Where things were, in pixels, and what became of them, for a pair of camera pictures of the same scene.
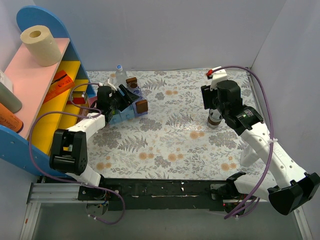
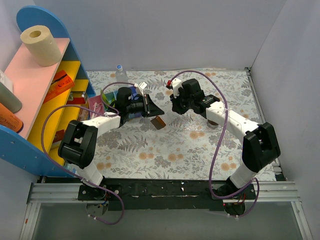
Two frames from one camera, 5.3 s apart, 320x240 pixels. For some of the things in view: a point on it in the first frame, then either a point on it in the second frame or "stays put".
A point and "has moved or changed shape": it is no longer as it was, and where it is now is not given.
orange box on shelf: (61, 82) stays put
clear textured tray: (192, 121) stays put
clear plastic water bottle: (120, 76) stays put
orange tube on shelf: (9, 120) stays put
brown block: (142, 106) has moved or changed shape
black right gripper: (205, 97) -> (176, 107)
